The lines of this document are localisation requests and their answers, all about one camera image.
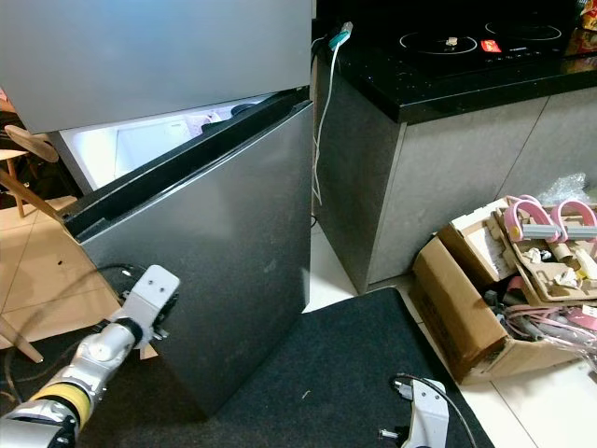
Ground grey fridge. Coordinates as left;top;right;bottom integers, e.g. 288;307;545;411
0;0;316;416

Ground brown cardboard box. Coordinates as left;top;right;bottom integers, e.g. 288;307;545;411
410;233;597;384

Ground light wooden table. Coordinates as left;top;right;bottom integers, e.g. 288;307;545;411
0;168;77;365

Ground cardboard packaging insert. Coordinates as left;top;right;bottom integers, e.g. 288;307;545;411
438;196;597;309

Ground grey kitchen counter cabinet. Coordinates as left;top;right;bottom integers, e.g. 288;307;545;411
312;0;597;295

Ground clear plastic bag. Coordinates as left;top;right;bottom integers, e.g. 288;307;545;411
536;173;597;211

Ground seated person black trousers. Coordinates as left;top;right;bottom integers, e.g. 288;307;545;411
0;84;62;164

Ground black induction cooktop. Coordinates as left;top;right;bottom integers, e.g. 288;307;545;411
392;19;597;57

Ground yellow snack packet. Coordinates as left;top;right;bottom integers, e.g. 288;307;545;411
564;0;597;57

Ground grey freezer door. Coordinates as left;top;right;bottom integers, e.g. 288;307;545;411
0;0;316;133

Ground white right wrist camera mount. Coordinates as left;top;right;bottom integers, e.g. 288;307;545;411
396;376;453;448

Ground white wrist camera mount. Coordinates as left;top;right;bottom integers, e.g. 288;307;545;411
121;264;183;332
396;376;453;448

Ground pink cable bundle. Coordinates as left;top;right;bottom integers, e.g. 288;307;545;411
499;280;597;351

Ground pink loop handle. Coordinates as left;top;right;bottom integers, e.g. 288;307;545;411
504;194;553;245
552;198;597;244

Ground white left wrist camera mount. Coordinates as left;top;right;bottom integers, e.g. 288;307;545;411
121;264;183;332

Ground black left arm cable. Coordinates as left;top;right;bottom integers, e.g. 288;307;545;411
5;266;146;393

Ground white cable teal plug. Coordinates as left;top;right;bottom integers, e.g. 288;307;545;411
310;21;355;206

